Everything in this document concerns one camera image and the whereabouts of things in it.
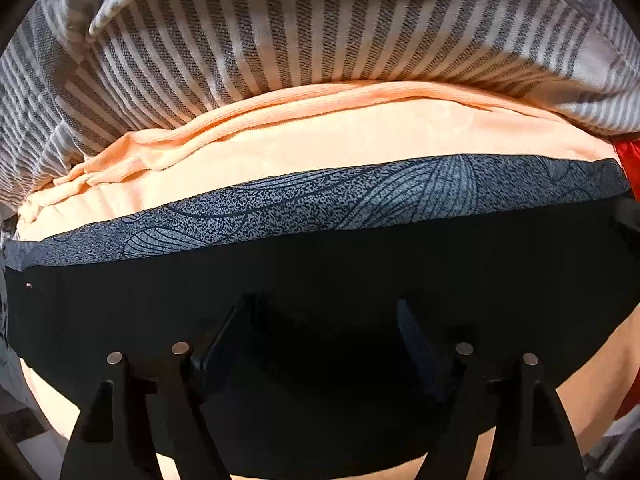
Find peach blanket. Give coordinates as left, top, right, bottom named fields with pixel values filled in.
left=12, top=80, right=640, bottom=480

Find red quilt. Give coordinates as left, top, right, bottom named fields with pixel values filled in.
left=612, top=137, right=640, bottom=421

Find grey white striped duvet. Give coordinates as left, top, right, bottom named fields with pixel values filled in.
left=0, top=0, right=640, bottom=211

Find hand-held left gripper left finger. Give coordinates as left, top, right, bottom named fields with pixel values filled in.
left=59, top=297, right=251, bottom=480

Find black pants with patterned waistband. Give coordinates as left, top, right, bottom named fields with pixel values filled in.
left=0, top=156, right=633, bottom=480

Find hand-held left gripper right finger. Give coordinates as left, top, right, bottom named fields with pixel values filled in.
left=395, top=299, right=587, bottom=480

